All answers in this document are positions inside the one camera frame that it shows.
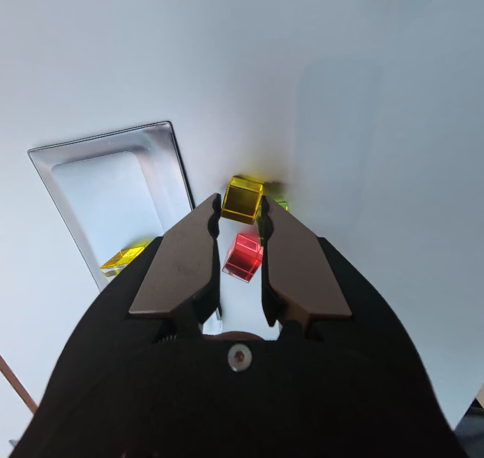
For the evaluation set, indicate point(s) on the white desk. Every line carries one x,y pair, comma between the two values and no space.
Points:
340,87

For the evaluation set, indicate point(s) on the yellow transparent cube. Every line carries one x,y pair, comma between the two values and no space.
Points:
242,200
121,257

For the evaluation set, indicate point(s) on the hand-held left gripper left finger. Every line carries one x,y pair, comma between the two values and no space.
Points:
177,269

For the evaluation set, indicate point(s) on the brown edge strip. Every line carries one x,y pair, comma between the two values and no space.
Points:
19,384

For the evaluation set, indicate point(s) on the green transparent cube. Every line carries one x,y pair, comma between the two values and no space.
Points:
279,202

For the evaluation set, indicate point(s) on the red transparent cube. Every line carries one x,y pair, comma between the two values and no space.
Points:
242,257

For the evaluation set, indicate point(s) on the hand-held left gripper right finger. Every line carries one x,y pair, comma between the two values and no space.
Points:
302,272

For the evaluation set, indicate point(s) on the silver metal tray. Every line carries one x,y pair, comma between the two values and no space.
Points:
106,189

